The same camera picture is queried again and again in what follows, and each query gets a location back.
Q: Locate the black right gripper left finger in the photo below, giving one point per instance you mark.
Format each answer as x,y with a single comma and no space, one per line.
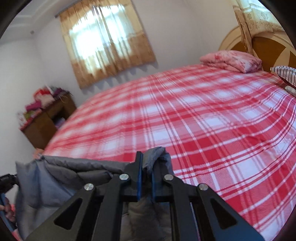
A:
89,215

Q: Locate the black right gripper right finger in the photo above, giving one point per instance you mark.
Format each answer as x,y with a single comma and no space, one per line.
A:
198,212

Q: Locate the grey padded jacket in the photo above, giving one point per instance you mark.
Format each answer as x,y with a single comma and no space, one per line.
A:
48,182

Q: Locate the pile of clothes on cabinet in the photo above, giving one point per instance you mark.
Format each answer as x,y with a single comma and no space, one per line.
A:
42,98

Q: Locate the brown wooden cabinet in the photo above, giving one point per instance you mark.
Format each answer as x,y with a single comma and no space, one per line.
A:
40,129

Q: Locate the red plaid bed sheet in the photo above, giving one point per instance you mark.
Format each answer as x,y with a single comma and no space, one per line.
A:
232,131

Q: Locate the pink floral pillow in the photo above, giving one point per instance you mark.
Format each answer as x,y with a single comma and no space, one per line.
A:
232,60

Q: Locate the beige curtain far window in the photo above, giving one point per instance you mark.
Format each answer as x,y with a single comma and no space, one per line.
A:
103,38

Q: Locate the striped pillow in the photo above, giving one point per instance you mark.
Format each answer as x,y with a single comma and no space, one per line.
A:
288,74

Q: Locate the wooden headboard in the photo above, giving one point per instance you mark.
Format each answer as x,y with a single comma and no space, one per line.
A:
274,49

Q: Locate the beige lace curtain near headboard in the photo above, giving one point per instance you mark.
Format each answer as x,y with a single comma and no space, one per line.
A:
254,18

